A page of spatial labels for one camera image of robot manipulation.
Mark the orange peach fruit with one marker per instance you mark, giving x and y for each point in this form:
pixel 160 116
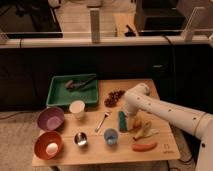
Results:
pixel 137 121

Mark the small metal cup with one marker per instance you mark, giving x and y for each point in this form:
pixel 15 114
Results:
pixel 80 139

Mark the red grapes bunch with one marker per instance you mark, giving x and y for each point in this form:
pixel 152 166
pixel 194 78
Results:
pixel 113 98

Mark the orange sausage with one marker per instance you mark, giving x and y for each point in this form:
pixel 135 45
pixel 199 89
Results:
pixel 143 147

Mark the green plastic tray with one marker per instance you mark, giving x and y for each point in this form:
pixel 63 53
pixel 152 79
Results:
pixel 59 95

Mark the white rail beam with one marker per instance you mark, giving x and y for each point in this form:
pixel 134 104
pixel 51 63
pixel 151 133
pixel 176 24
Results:
pixel 106 41

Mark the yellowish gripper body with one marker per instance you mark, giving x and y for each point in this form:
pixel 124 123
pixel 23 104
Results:
pixel 130 120

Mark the white upright post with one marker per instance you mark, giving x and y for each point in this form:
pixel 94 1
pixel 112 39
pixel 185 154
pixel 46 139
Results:
pixel 192 23
pixel 95 25

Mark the white paper cup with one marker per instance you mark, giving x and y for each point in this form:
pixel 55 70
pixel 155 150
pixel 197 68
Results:
pixel 77 108

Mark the blue cup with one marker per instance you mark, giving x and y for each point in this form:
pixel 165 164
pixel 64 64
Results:
pixel 111 136

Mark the metal spoon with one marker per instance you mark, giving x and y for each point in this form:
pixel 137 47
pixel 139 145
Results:
pixel 102 121

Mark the red bowl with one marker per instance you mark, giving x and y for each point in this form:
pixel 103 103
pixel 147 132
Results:
pixel 43 141

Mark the white egg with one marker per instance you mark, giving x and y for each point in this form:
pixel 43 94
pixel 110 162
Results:
pixel 52 149

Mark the black box background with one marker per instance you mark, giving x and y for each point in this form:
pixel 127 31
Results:
pixel 158 15

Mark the purple bowl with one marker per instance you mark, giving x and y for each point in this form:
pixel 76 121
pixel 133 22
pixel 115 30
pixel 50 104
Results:
pixel 50 118

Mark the white upright post right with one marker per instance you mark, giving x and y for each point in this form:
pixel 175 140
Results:
pixel 192 23

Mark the grey tool in tray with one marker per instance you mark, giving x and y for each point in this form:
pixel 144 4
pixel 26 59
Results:
pixel 72 85

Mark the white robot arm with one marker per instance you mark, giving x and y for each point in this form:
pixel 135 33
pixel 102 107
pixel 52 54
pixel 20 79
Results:
pixel 195 122

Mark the white upright post centre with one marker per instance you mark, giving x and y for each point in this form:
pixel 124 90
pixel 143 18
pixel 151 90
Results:
pixel 95 25

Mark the wooden table board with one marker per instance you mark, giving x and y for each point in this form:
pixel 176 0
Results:
pixel 96 151

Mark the green sponge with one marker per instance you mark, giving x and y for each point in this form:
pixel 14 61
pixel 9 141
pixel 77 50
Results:
pixel 122 121

